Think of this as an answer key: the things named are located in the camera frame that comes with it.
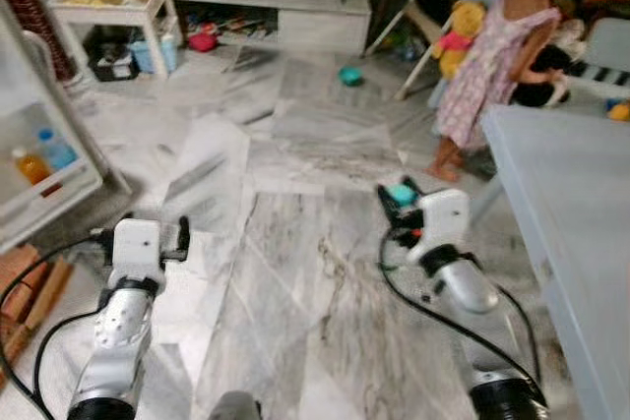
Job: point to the yellow orange toy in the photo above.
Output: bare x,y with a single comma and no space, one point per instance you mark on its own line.
619,111

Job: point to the yellow teddy bear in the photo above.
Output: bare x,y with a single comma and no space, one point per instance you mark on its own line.
458,36

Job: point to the grey robot knee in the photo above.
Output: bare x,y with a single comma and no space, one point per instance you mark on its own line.
236,407

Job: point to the black plush toy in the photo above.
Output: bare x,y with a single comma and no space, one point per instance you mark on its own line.
536,90

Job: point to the fridge door with white shelf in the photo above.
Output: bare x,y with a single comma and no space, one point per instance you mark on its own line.
39,209

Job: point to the pink toy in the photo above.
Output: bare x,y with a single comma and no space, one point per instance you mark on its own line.
203,42

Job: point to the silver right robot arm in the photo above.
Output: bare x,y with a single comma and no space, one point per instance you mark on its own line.
468,287

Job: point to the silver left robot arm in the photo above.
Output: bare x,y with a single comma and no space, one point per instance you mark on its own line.
123,327

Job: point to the pale grey table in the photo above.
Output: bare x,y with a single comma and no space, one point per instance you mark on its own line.
581,243

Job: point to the blue cap water bottle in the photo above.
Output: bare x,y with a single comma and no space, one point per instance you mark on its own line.
57,150

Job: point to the bottle with teal cap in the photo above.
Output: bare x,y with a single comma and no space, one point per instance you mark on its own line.
400,193

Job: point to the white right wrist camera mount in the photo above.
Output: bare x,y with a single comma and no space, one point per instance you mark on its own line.
443,218

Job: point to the dark red patterned pillar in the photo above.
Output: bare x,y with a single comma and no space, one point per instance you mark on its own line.
30,7

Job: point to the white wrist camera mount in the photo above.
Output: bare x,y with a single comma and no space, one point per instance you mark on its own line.
443,218
136,248

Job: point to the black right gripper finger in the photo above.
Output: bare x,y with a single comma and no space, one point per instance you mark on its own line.
412,184
385,196

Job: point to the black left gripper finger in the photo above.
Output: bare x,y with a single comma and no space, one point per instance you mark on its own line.
183,238
102,236

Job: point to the child in floral dress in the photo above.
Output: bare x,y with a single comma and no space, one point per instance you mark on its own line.
492,56

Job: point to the black storage basket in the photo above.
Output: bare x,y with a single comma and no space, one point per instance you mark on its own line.
113,64

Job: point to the orange juice bottle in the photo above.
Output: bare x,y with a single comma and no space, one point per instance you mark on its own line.
31,168

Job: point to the white side table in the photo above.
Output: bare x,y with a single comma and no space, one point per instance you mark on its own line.
108,9

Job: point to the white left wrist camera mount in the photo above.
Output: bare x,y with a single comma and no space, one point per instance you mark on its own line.
136,248

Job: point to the grey chair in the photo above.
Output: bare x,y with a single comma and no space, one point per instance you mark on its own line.
608,41

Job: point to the teal bowl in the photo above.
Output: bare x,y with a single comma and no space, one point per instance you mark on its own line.
350,76

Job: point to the white tv stand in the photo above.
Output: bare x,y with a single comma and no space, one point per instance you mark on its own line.
315,27

